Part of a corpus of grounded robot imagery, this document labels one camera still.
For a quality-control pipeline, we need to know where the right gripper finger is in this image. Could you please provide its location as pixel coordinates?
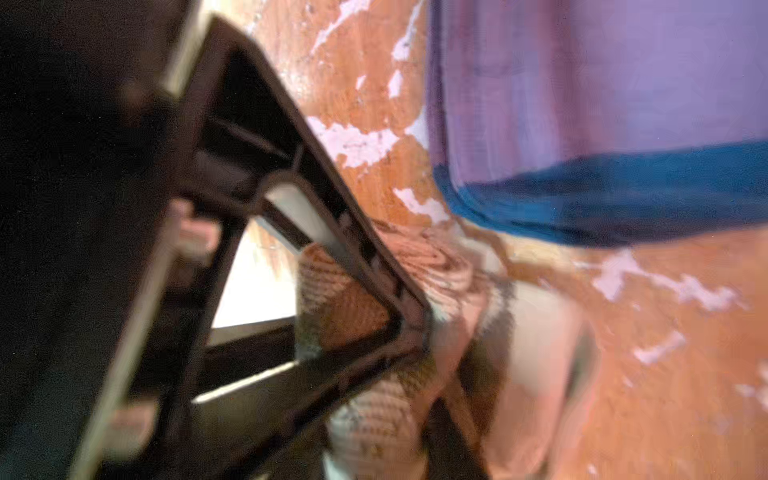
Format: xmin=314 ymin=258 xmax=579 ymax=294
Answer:
xmin=422 ymin=399 xmax=488 ymax=480

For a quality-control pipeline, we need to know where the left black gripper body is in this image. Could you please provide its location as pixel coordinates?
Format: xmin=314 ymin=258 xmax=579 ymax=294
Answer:
xmin=1 ymin=1 xmax=193 ymax=479

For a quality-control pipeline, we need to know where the purple yellow blue sock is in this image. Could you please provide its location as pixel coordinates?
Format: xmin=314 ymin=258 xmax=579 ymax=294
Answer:
xmin=426 ymin=1 xmax=767 ymax=247

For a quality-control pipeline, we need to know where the beige brown argyle sock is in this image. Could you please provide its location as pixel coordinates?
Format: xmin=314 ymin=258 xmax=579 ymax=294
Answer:
xmin=320 ymin=221 xmax=601 ymax=479

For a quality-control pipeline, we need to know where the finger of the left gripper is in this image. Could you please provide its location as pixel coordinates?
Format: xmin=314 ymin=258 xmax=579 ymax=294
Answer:
xmin=119 ymin=17 xmax=431 ymax=479

